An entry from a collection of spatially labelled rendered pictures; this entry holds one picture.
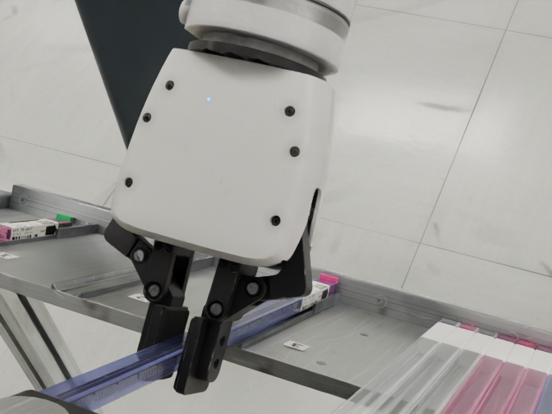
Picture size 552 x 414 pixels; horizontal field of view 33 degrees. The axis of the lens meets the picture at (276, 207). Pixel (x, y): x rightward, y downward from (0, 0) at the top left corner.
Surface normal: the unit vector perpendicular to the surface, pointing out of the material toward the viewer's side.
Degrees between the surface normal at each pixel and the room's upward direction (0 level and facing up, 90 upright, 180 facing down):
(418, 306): 44
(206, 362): 34
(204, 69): 28
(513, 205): 0
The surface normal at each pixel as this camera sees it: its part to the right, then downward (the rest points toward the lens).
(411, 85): -0.11, -0.64
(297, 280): -0.32, -0.11
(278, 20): 0.16, 0.01
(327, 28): 0.71, 0.17
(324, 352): 0.20, -0.97
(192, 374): 0.91, 0.23
